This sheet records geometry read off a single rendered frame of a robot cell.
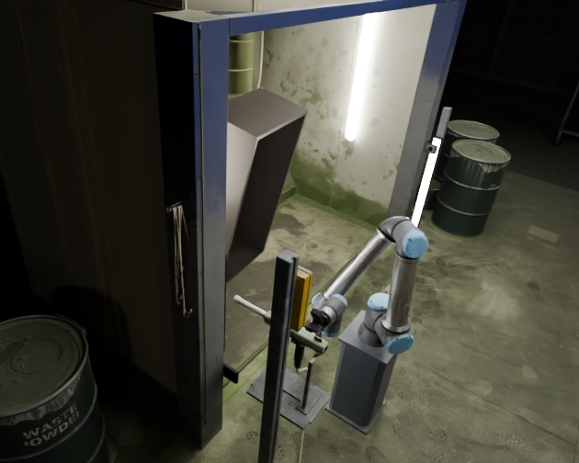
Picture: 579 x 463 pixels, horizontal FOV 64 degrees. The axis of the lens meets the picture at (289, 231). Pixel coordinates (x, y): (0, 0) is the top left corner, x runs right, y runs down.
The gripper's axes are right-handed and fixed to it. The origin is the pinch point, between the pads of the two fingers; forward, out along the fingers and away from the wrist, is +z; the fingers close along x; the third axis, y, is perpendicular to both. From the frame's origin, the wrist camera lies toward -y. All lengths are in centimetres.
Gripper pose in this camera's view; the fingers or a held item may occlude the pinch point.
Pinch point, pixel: (299, 341)
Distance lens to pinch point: 204.2
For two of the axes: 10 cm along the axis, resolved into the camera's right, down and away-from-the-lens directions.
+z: -5.6, 4.1, -7.2
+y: -0.9, 8.4, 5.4
